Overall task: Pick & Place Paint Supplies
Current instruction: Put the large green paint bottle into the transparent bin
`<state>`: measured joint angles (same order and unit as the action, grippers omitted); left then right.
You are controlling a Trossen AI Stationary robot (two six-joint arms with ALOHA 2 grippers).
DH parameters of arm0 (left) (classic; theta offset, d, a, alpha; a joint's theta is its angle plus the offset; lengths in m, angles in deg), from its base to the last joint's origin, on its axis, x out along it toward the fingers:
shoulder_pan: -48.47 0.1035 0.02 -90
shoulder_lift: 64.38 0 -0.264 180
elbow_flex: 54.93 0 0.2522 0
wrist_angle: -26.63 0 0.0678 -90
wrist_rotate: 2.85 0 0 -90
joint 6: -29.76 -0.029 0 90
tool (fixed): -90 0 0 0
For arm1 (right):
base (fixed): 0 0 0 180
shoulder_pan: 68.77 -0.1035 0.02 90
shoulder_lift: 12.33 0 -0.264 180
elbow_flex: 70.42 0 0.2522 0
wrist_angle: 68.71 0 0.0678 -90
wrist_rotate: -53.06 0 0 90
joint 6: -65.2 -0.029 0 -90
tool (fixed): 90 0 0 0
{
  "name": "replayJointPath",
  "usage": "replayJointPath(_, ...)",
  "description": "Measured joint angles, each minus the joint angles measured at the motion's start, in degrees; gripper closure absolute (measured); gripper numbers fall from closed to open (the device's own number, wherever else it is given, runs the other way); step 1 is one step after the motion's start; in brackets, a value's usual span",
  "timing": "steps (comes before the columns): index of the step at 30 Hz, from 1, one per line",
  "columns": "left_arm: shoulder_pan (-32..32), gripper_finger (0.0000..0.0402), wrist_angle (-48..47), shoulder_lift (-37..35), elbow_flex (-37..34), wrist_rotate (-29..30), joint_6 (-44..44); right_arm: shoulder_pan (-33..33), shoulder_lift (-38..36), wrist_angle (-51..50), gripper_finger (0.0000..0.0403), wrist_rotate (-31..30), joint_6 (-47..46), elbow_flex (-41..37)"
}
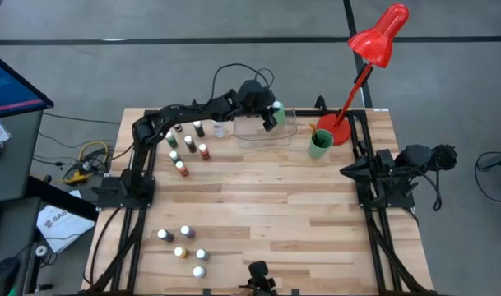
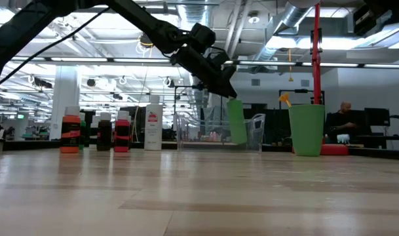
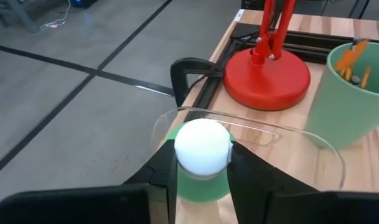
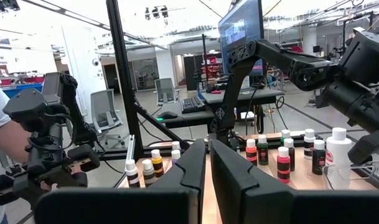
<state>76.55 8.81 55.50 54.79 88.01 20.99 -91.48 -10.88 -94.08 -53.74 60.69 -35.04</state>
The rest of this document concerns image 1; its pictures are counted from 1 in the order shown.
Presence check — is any large green paint bottle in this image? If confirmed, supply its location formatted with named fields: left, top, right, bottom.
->
left=271, top=99, right=287, bottom=128

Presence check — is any yellow cable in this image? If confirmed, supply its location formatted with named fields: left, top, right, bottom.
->
left=63, top=141, right=110, bottom=185

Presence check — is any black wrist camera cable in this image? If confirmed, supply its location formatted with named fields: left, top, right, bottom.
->
left=414, top=166, right=444, bottom=213
left=208, top=62, right=276, bottom=106

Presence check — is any black desk foot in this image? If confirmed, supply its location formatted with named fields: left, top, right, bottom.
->
left=26, top=175, right=100, bottom=222

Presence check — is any white printed paper sheet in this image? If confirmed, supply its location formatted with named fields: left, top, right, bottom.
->
left=35, top=189, right=96, bottom=254

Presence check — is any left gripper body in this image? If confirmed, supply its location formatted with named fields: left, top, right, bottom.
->
left=238, top=79, right=276, bottom=114

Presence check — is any dark desk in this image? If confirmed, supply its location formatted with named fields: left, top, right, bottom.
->
left=0, top=196, right=44, bottom=296

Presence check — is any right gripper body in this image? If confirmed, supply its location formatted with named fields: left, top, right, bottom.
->
left=373, top=148, right=398, bottom=178

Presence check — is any black looped floor cable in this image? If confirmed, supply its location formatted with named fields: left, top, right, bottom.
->
left=474, top=150, right=501, bottom=206

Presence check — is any black arm base cable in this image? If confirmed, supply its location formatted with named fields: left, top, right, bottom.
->
left=83, top=207, right=123, bottom=289

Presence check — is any green plastic cup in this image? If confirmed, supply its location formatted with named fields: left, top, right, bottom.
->
left=307, top=127, right=335, bottom=160

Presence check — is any red desk lamp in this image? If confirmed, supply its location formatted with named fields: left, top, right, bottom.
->
left=315, top=2, right=411, bottom=146

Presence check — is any computer monitor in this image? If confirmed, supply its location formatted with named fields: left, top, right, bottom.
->
left=0, top=48, right=55, bottom=121

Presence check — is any grey desk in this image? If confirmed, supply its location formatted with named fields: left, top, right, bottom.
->
left=0, top=109, right=45, bottom=206

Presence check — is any black computer mouse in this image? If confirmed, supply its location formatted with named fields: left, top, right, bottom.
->
left=0, top=257, right=21, bottom=295

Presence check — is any clear plastic bin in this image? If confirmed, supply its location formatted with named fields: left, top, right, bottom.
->
left=232, top=100, right=299, bottom=149

